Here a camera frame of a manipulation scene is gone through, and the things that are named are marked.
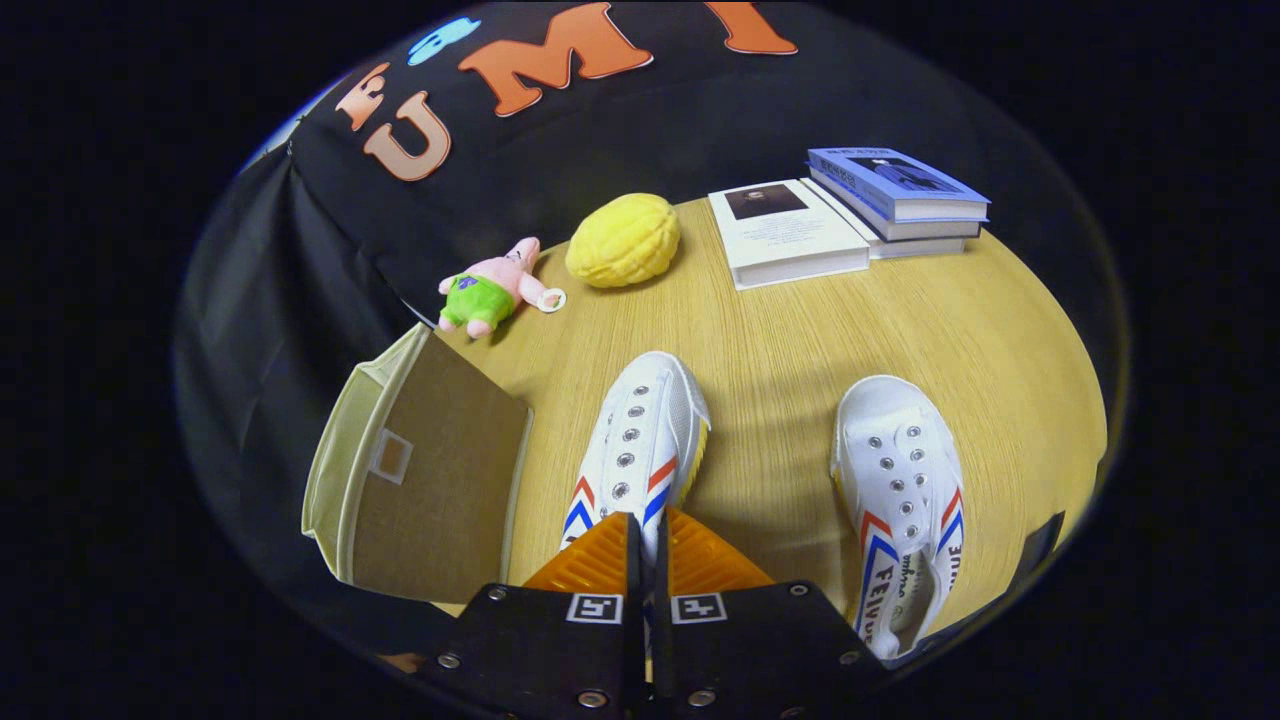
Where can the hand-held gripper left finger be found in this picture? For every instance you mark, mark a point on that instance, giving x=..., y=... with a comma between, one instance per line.
x=632, y=600

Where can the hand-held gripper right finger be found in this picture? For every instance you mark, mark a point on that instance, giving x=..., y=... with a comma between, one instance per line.
x=662, y=600

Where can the white canvas shoe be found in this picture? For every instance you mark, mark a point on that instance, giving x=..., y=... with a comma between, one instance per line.
x=900, y=470
x=640, y=430

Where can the brown fabric storage box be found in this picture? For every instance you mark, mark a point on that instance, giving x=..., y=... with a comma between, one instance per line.
x=440, y=480

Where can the pink star plush toy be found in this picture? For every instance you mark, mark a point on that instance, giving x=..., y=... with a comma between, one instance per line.
x=490, y=290

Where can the yellow plush ball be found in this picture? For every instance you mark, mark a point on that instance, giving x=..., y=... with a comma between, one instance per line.
x=622, y=240

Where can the white portrait cover book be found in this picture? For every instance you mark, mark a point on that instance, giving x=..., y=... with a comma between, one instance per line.
x=790, y=235

